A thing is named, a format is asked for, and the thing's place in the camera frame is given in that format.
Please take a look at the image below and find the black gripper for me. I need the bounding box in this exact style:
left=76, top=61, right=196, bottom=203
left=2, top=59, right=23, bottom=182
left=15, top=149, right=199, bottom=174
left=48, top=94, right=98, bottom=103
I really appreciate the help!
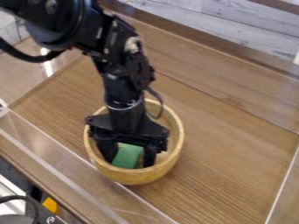
left=86, top=111, right=170, bottom=167

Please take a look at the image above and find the green rectangular block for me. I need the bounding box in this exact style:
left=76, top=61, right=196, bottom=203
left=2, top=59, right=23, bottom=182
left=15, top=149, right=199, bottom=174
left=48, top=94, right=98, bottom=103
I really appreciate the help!
left=112, top=143, right=144, bottom=170

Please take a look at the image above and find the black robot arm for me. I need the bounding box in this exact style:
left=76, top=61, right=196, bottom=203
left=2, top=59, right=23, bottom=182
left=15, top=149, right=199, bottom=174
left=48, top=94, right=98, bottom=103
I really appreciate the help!
left=0, top=0, right=170, bottom=167

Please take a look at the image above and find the brown wooden bowl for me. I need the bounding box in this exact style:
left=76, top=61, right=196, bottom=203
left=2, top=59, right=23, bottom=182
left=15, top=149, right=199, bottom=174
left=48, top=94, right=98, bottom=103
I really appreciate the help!
left=83, top=105, right=184, bottom=186

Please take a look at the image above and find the yellow and black device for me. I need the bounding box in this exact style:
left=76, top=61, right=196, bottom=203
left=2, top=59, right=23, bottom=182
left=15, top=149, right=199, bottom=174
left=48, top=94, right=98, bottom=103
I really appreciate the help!
left=24, top=199, right=76, bottom=224

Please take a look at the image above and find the clear acrylic tray wall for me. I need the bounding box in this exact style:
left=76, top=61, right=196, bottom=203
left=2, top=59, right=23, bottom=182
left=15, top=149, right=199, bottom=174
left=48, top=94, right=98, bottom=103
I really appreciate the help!
left=0, top=108, right=179, bottom=224

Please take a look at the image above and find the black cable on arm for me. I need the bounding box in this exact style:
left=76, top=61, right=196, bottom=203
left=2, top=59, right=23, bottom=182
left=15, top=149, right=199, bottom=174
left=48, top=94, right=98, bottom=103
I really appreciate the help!
left=143, top=87, right=166, bottom=121

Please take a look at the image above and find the black cable bottom left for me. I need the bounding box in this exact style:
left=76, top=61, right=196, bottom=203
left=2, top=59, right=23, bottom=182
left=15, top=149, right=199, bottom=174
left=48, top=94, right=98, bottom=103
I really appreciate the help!
left=0, top=195, right=43, bottom=224

